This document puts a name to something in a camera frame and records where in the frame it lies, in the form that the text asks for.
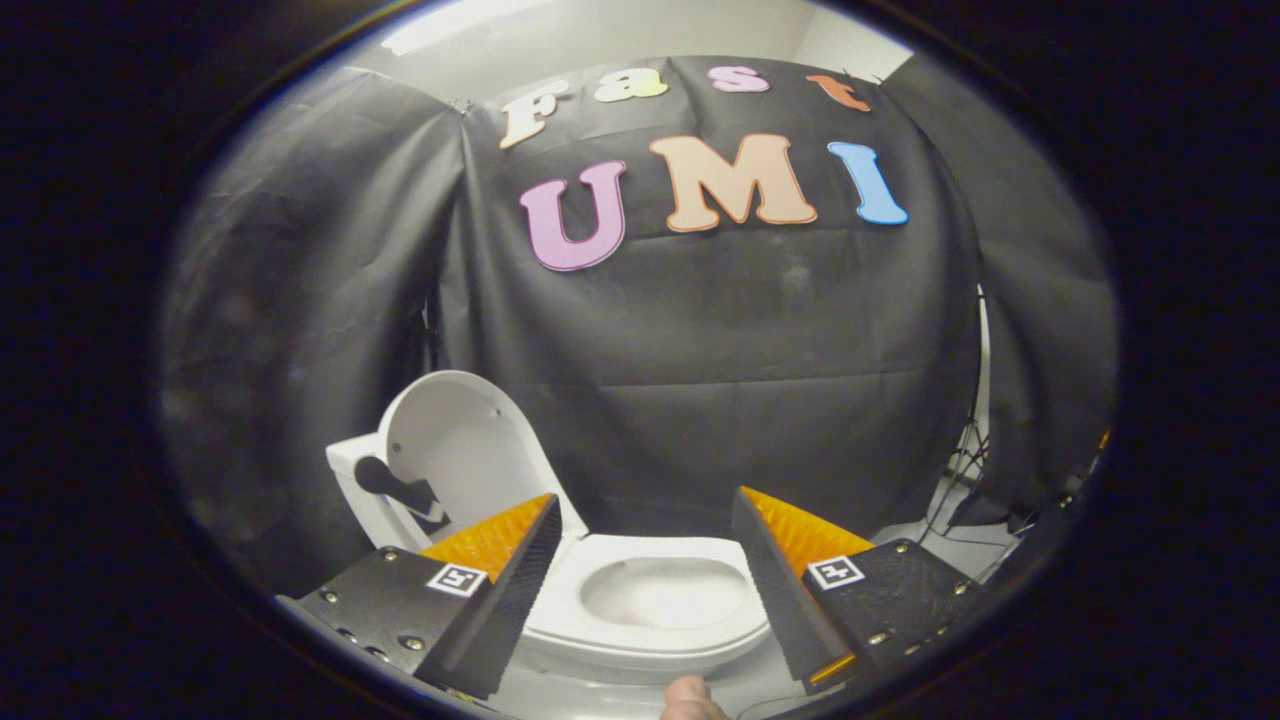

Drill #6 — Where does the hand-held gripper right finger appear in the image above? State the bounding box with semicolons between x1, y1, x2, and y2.
730;486;993;697

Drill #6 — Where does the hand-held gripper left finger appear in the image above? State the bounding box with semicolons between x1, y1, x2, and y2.
290;492;563;701

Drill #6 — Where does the white toilet lid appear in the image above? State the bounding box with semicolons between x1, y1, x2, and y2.
377;369;590;542

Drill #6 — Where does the dark grey lid pull tab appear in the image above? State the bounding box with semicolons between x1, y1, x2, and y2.
353;455;450;532

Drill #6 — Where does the white toilet seat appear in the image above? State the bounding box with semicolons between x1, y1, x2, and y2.
522;534;773;674

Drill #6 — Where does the white toilet bowl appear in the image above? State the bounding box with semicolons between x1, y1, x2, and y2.
510;556;767;692

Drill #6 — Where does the white toilet tank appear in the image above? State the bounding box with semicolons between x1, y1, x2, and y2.
335;470;426;554

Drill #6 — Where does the white toilet tank cover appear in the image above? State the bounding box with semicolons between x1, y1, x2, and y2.
325;432;387;483

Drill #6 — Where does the black backdrop cloth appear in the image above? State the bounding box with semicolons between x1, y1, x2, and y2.
155;55;1119;601

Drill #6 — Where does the dark equipment with orange clamp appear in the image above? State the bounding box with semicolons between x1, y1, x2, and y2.
948;428;1113;546

